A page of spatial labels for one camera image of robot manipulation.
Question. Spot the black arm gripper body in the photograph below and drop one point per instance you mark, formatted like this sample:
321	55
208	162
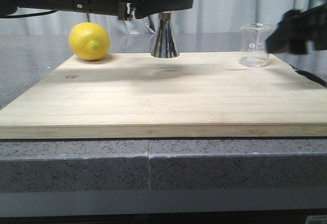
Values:
313	28

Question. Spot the clear glass beaker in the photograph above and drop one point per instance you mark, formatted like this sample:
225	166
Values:
253	44

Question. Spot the steel double jigger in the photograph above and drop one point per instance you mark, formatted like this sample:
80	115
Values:
165	44

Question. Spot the yellow lemon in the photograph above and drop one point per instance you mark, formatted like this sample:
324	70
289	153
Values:
89	41

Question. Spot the grey curtain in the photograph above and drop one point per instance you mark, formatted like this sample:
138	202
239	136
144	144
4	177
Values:
206	16

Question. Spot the light wooden cutting board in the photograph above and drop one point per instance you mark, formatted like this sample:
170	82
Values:
193	95

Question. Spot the white label sticker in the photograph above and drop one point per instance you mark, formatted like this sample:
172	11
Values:
316	219

